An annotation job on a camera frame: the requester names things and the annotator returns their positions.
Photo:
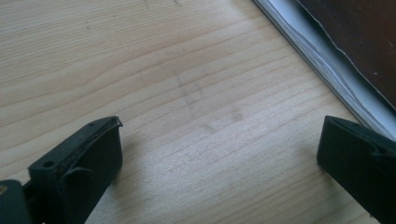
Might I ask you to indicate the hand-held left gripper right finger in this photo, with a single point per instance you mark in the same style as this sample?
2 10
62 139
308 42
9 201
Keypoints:
358 165

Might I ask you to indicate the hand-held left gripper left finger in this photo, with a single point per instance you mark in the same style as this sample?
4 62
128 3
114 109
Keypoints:
77 174

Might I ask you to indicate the dark red book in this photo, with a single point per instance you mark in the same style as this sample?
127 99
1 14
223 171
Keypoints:
358 31

